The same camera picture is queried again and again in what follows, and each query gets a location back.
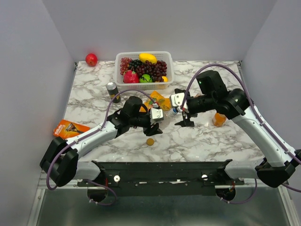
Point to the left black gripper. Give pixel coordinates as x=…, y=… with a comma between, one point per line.
x=155, y=130

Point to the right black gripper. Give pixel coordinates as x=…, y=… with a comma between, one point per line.
x=186, y=121

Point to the clear plastic bottle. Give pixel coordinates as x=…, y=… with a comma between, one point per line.
x=168, y=118

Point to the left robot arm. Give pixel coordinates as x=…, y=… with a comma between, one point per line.
x=61, y=162

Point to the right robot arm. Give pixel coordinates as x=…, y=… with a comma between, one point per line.
x=280, y=159

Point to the brown bottle cap near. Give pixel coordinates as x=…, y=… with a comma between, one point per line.
x=150, y=142

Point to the orange juice bottle right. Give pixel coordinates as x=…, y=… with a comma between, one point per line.
x=219, y=119

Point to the orange mango gummy bag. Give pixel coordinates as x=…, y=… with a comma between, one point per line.
x=162, y=102

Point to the small yellow lemon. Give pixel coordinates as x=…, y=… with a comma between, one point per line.
x=164, y=79

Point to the dark red grape bunch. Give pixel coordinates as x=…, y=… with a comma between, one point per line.
x=156, y=71

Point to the green lime ball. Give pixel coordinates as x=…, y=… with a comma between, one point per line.
x=145, y=78

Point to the white plastic basket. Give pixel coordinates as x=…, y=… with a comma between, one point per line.
x=160, y=55

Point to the red dragon fruit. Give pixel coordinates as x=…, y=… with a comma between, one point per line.
x=130, y=76

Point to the black spray can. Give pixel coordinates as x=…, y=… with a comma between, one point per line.
x=113, y=91

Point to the yellow mango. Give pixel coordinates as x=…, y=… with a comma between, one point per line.
x=144, y=57

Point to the dark purple grape bunch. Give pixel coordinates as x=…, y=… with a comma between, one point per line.
x=133, y=64

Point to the orange razor box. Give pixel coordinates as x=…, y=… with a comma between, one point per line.
x=67, y=129

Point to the red apple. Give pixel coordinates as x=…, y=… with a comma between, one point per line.
x=91, y=59

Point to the black base frame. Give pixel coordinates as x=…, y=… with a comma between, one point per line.
x=164, y=178

